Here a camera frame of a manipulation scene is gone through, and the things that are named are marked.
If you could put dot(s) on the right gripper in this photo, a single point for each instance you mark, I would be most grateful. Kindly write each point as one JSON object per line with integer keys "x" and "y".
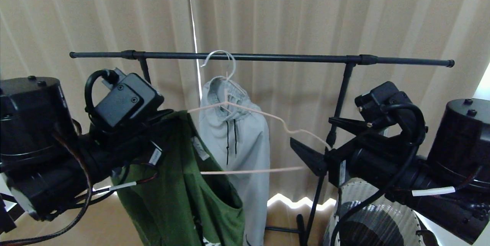
{"x": 375, "y": 162}

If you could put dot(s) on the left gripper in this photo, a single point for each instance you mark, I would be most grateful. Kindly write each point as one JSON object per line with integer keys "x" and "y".
{"x": 130, "y": 150}

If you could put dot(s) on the pale grey shorts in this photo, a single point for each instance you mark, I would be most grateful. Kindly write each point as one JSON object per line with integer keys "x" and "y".
{"x": 249, "y": 142}

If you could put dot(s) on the green garment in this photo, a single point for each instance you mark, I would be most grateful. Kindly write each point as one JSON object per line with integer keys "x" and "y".
{"x": 172, "y": 200}

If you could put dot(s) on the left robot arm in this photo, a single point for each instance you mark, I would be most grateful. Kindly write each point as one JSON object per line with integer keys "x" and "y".
{"x": 34, "y": 123}

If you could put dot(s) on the black clothes rack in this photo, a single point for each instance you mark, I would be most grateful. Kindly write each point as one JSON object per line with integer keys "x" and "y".
{"x": 306, "y": 58}

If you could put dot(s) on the white laundry basket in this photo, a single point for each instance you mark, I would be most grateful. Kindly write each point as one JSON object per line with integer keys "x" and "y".
{"x": 375, "y": 219}

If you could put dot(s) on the beige curtain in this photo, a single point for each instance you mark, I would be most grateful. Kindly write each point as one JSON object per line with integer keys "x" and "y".
{"x": 306, "y": 8}

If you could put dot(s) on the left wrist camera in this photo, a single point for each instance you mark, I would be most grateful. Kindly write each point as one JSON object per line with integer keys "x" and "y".
{"x": 126, "y": 100}

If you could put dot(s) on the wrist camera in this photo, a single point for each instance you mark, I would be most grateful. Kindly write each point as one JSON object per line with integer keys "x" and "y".
{"x": 383, "y": 98}
{"x": 126, "y": 100}

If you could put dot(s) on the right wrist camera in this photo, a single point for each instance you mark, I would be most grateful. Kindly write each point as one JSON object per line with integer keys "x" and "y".
{"x": 383, "y": 98}

